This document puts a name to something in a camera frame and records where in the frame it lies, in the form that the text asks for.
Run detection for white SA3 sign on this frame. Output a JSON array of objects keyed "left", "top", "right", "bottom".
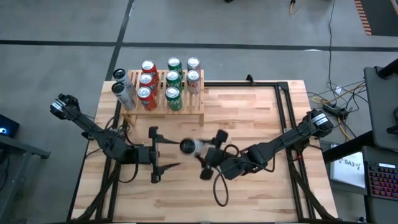
[{"left": 329, "top": 151, "right": 367, "bottom": 189}]

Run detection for black computer tower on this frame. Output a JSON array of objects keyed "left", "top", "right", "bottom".
[{"left": 0, "top": 113, "right": 20, "bottom": 139}]

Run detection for wooden slatted shelf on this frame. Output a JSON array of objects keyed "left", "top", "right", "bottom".
[{"left": 120, "top": 68, "right": 206, "bottom": 128}]

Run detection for black desk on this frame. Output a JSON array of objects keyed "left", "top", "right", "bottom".
[{"left": 322, "top": 130, "right": 398, "bottom": 224}]

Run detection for green Sprite can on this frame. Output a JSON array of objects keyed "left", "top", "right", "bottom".
[
  {"left": 167, "top": 57, "right": 184, "bottom": 74},
  {"left": 165, "top": 70, "right": 183, "bottom": 91},
  {"left": 165, "top": 86, "right": 183, "bottom": 111}
]

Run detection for black keyboard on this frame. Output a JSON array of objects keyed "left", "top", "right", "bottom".
[{"left": 366, "top": 161, "right": 398, "bottom": 200}]

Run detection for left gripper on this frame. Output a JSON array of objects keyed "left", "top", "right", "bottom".
[{"left": 136, "top": 125, "right": 182, "bottom": 184}]

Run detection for black frame post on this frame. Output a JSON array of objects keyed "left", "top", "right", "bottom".
[{"left": 376, "top": 58, "right": 398, "bottom": 79}]

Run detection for orange Fanta can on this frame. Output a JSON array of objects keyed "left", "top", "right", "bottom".
[
  {"left": 141, "top": 60, "right": 160, "bottom": 77},
  {"left": 139, "top": 73, "right": 159, "bottom": 91},
  {"left": 137, "top": 86, "right": 158, "bottom": 111}
]

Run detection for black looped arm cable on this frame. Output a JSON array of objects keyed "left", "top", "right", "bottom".
[{"left": 212, "top": 143, "right": 276, "bottom": 208}]

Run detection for black floor mat orange stripes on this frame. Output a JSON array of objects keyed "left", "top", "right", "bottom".
[{"left": 354, "top": 0, "right": 398, "bottom": 37}]

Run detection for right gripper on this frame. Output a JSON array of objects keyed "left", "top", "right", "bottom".
[{"left": 195, "top": 129, "right": 239, "bottom": 181}]

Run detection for black power strip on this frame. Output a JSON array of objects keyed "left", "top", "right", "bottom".
[{"left": 322, "top": 103, "right": 351, "bottom": 119}]

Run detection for silver Diet Coke can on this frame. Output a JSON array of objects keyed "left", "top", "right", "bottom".
[
  {"left": 187, "top": 57, "right": 201, "bottom": 74},
  {"left": 185, "top": 70, "right": 202, "bottom": 95}
]

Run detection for floor cable tangle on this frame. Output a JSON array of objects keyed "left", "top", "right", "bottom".
[{"left": 306, "top": 79, "right": 368, "bottom": 142}]

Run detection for black floor cable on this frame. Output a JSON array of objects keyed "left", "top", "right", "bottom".
[{"left": 326, "top": 0, "right": 337, "bottom": 94}]

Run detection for Celsius Arctic Vibe can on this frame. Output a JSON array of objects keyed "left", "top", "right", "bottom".
[
  {"left": 111, "top": 82, "right": 137, "bottom": 111},
  {"left": 113, "top": 68, "right": 134, "bottom": 87}
]

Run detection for Celsius Tropical Vibe can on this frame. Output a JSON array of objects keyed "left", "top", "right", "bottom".
[{"left": 179, "top": 138, "right": 208, "bottom": 157}]

